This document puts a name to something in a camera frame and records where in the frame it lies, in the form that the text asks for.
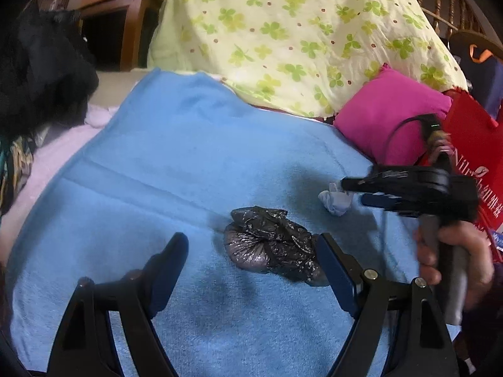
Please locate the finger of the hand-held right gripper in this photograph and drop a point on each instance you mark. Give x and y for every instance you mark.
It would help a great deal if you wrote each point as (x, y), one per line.
(379, 200)
(367, 182)

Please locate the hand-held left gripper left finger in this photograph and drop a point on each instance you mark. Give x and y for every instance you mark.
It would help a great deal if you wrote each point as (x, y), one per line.
(163, 282)

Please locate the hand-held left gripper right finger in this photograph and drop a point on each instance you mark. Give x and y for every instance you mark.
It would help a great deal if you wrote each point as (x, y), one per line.
(336, 273)

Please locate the white plastic bag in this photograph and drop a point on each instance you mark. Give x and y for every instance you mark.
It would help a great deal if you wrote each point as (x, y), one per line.
(334, 201)

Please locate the black plastic bag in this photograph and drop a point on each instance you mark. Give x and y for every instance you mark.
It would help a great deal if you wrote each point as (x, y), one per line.
(275, 245)

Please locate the person's right forearm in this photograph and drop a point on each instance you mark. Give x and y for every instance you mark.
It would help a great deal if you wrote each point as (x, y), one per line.
(487, 322)

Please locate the person's right hand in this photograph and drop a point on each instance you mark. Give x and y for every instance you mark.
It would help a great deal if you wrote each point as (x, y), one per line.
(477, 259)

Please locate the red shopping bag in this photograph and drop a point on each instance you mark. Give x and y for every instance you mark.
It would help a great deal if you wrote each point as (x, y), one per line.
(477, 165)

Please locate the magenta pillow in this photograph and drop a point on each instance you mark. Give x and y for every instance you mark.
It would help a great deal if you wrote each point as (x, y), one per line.
(389, 114)

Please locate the light blue blanket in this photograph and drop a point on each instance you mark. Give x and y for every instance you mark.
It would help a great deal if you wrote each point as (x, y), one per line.
(177, 188)

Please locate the green clover print quilt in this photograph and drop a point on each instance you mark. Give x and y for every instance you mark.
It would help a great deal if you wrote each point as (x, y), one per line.
(298, 35)

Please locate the pale pink sheet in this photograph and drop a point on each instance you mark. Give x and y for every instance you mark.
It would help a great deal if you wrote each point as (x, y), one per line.
(51, 153)

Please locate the patterned teal cloth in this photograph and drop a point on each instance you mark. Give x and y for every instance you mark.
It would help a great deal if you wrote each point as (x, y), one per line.
(17, 165)

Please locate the black fluffy cloth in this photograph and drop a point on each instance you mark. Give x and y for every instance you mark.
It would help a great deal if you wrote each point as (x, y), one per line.
(39, 74)

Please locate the wooden cabinet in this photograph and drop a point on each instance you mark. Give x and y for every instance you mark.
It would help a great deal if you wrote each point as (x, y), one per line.
(110, 19)

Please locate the wooden headboard rail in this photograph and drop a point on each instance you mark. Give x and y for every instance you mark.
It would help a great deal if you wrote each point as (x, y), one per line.
(448, 0)

